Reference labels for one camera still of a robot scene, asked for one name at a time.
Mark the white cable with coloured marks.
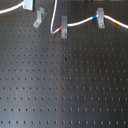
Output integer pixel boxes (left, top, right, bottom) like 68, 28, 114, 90
0, 0, 128, 35

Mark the grey clip right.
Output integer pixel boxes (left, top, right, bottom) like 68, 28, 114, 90
96, 8, 105, 29

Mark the grey clip top left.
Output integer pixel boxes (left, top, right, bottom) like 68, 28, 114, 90
24, 0, 34, 11

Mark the grey clip centre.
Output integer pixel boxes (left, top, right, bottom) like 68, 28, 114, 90
61, 16, 67, 39

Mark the grey clip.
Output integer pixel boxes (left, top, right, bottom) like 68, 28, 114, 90
61, 16, 67, 39
96, 8, 105, 29
24, 0, 34, 11
33, 7, 47, 28

